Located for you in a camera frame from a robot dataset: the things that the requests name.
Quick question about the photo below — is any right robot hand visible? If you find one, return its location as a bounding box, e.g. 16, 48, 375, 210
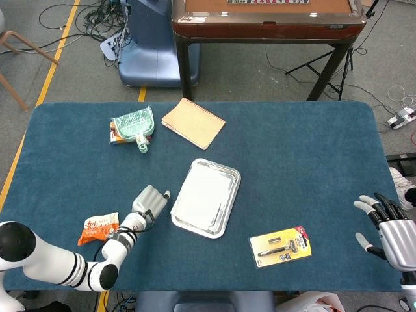
353, 192, 416, 272

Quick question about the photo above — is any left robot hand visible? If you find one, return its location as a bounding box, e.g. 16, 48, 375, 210
131, 184, 172, 225

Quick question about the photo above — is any rectangular metal tray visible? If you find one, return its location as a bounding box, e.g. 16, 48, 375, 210
170, 158, 242, 240

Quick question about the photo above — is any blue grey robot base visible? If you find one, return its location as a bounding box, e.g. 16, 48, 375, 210
117, 0, 201, 88

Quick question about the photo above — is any white sneaker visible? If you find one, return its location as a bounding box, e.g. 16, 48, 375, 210
389, 166, 416, 212

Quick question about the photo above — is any orange snack bag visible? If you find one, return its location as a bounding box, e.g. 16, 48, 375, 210
77, 211, 120, 247

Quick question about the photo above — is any small orange blue box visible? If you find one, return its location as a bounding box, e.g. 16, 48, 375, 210
109, 122, 126, 146

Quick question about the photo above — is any black foot pedal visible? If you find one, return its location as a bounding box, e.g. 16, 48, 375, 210
385, 152, 416, 178

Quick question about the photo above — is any kraft spiral notebook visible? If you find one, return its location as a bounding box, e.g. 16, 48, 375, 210
161, 97, 227, 151

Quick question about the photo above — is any grey robot torso base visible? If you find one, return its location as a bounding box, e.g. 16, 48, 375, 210
136, 290, 276, 312

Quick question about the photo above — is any razor blister pack yellow card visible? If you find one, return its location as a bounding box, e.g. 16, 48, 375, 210
249, 226, 313, 269

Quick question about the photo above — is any white grey power strip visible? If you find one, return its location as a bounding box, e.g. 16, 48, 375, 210
385, 107, 416, 131

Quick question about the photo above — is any blue table cloth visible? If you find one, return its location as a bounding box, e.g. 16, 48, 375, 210
0, 101, 410, 292

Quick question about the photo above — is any white power strip with plugs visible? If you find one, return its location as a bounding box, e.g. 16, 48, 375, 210
99, 31, 131, 62

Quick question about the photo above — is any black tripod stand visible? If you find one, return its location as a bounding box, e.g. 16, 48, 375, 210
285, 0, 381, 101

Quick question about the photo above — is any brown mahjong table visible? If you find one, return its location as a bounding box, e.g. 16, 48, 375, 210
171, 0, 368, 102

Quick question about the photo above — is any face-up mahjong tile row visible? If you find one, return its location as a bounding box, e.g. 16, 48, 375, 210
226, 0, 310, 5

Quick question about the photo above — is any white coiled cable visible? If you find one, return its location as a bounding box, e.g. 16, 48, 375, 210
387, 84, 416, 110

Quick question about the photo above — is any black floor cable bundle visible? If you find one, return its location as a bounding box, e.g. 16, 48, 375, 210
38, 0, 131, 66

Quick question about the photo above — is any wooden chair frame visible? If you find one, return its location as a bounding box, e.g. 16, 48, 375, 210
0, 31, 60, 112

